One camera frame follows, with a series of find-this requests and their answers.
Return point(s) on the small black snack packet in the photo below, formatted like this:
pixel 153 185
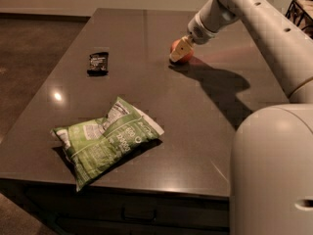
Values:
pixel 98 64

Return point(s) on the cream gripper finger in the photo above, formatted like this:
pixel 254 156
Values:
pixel 181 49

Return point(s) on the green jalapeno chip bag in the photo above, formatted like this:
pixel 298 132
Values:
pixel 94 146

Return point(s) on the dark drawer handle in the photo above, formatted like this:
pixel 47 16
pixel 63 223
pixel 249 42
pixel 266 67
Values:
pixel 138 215

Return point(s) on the black wire basket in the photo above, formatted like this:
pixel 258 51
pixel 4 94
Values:
pixel 300 12

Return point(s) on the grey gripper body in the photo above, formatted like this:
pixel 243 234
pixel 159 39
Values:
pixel 200 33

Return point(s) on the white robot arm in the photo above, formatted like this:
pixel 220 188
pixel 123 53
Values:
pixel 271 168

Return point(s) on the red apple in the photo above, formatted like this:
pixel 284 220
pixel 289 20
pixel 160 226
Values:
pixel 185 53

